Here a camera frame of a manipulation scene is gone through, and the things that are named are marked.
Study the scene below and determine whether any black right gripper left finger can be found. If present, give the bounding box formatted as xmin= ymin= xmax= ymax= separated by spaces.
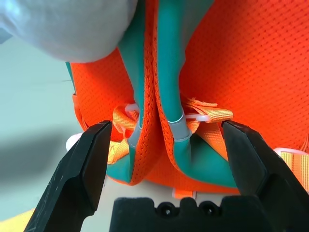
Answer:
xmin=24 ymin=120 xmax=113 ymax=232

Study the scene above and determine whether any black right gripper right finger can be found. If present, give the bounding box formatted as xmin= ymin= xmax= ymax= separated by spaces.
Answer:
xmin=221 ymin=120 xmax=309 ymax=232

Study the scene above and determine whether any orange and green backpack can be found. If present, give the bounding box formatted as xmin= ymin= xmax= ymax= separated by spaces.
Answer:
xmin=65 ymin=0 xmax=309 ymax=200

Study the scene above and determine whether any grey shark plush toy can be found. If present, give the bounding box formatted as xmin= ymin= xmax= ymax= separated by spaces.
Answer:
xmin=0 ymin=0 xmax=145 ymax=64

